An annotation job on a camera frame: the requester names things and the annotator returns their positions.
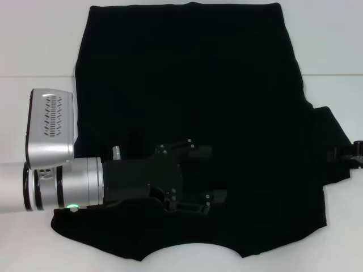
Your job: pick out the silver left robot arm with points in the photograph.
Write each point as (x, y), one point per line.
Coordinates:
(76, 181)

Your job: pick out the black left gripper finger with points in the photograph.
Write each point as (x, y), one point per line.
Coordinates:
(193, 204)
(201, 151)

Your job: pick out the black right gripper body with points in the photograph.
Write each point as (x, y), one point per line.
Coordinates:
(358, 154)

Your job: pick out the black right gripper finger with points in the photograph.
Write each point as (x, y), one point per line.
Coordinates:
(340, 154)

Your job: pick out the black t-shirt with FREE print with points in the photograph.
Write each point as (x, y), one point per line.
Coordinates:
(198, 85)

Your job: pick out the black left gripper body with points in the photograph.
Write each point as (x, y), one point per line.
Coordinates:
(141, 178)

